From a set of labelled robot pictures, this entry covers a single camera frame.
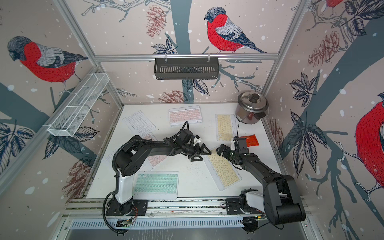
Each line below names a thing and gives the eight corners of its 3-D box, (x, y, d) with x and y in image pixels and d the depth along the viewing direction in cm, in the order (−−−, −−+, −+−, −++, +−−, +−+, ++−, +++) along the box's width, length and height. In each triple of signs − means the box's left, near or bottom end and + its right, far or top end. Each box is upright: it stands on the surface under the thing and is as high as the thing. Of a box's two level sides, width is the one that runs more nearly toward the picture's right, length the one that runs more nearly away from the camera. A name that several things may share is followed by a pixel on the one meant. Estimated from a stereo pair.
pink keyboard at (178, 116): (170, 127, 109) (169, 125, 107) (169, 110, 119) (168, 108, 117) (202, 122, 111) (202, 120, 109) (198, 106, 122) (198, 104, 120)
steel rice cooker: (234, 123, 110) (240, 103, 94) (235, 109, 119) (241, 89, 103) (259, 128, 106) (269, 109, 91) (258, 113, 115) (268, 93, 100)
